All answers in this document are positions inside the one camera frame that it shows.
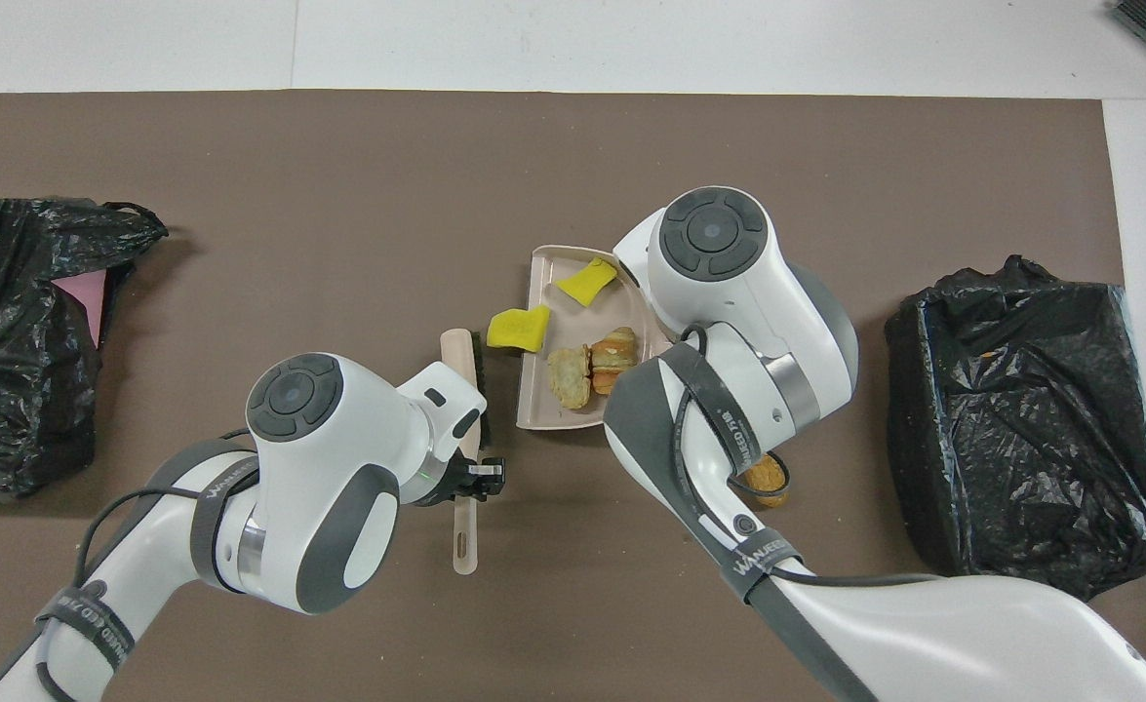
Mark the torn bread chunk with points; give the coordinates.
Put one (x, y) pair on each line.
(570, 378)
(614, 351)

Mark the black bag lined bin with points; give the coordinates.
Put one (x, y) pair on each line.
(1021, 439)

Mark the black trash bag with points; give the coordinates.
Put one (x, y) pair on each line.
(7, 390)

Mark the pink bin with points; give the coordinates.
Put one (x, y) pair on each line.
(85, 292)

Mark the yellow sponge with green side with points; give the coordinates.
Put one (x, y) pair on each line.
(584, 283)

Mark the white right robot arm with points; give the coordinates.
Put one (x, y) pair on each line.
(729, 292)

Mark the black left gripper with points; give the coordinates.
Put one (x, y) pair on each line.
(451, 480)

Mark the wooden hand brush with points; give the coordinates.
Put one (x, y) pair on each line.
(465, 546)

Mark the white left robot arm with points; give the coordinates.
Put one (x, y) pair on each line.
(338, 507)

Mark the beige plastic dustpan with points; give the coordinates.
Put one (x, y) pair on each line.
(548, 281)

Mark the brown table mat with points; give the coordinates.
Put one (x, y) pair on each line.
(338, 166)

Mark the yellow blocky sponge piece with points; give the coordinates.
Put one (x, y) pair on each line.
(517, 330)

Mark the small brown bread roll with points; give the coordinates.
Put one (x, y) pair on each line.
(770, 480)

